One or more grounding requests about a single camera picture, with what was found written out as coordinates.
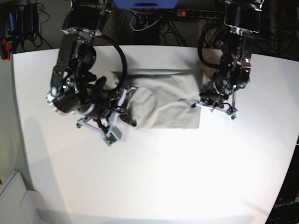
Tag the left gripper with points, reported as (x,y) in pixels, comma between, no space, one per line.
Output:
(210,99)

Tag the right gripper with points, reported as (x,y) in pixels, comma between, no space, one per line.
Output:
(101,118)

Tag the beige t-shirt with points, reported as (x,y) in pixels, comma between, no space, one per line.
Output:
(163,98)

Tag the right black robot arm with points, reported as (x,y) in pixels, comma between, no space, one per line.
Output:
(73,88)

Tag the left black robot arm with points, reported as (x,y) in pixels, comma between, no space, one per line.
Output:
(241,21)

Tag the blue box overhead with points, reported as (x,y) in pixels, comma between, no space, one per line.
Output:
(145,4)

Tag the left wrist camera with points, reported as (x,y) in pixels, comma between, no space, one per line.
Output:
(232,116)

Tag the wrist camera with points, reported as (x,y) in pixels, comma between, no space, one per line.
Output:
(232,116)
(114,134)

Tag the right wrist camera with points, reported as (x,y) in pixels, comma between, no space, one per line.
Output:
(114,134)

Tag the white power strip red switch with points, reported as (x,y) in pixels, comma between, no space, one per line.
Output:
(199,14)

